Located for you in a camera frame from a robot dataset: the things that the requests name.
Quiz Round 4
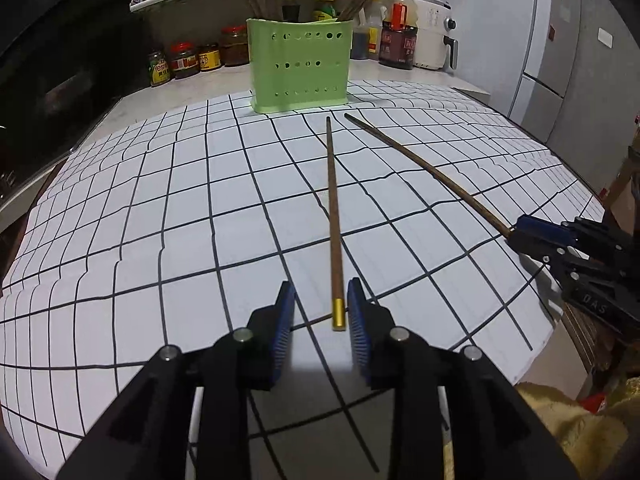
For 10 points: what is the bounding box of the red lid sauce jar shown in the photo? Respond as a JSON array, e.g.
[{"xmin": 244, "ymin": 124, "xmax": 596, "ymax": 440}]
[{"xmin": 167, "ymin": 42, "xmax": 202, "ymax": 80}]

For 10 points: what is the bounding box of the green label jar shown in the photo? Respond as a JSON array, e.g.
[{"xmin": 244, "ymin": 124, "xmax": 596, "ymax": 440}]
[{"xmin": 147, "ymin": 50, "xmax": 172, "ymax": 87}]

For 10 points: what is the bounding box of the white air fryer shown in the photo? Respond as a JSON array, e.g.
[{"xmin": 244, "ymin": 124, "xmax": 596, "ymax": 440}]
[{"xmin": 412, "ymin": 0, "xmax": 459, "ymax": 72}]

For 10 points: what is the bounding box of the yellow cloth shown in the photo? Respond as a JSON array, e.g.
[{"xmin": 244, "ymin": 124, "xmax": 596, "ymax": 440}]
[{"xmin": 517, "ymin": 380, "xmax": 636, "ymax": 480}]

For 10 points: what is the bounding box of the red cap soy sauce bottle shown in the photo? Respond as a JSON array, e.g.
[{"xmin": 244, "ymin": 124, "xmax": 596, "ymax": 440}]
[{"xmin": 378, "ymin": 2, "xmax": 419, "ymax": 71}]

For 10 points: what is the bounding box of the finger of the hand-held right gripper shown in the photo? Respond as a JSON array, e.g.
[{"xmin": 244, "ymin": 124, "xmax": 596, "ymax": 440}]
[
  {"xmin": 506, "ymin": 229, "xmax": 589, "ymax": 287},
  {"xmin": 516, "ymin": 214, "xmax": 632, "ymax": 252}
]

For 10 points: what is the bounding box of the grey refrigerator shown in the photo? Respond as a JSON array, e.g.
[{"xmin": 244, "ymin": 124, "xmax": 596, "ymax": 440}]
[{"xmin": 430, "ymin": 0, "xmax": 583, "ymax": 141}]

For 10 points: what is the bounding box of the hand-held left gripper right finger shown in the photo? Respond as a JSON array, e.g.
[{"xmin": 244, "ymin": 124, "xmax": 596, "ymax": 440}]
[{"xmin": 346, "ymin": 276, "xmax": 581, "ymax": 480}]

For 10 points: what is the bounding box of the clear plastic jug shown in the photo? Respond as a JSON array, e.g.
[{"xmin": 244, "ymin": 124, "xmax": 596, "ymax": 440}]
[{"xmin": 362, "ymin": 0, "xmax": 388, "ymax": 31}]

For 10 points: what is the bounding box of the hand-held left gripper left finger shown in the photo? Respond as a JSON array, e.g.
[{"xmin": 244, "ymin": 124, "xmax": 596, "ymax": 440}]
[{"xmin": 55, "ymin": 280, "xmax": 298, "ymax": 480}]

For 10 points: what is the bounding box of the yellow label jar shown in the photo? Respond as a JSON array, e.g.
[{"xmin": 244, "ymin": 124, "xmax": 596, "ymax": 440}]
[{"xmin": 198, "ymin": 42, "xmax": 222, "ymax": 72}]

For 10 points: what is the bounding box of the green perforated utensil holder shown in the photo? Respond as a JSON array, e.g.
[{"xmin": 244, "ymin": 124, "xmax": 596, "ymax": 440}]
[{"xmin": 246, "ymin": 17, "xmax": 354, "ymax": 114}]

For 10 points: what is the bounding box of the dark kitchen appliance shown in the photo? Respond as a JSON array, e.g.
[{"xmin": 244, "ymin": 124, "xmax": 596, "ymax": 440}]
[{"xmin": 0, "ymin": 0, "xmax": 151, "ymax": 201}]

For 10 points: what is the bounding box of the white black grid mat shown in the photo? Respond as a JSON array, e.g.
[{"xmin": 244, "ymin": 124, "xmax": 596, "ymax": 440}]
[{"xmin": 0, "ymin": 79, "xmax": 606, "ymax": 480}]

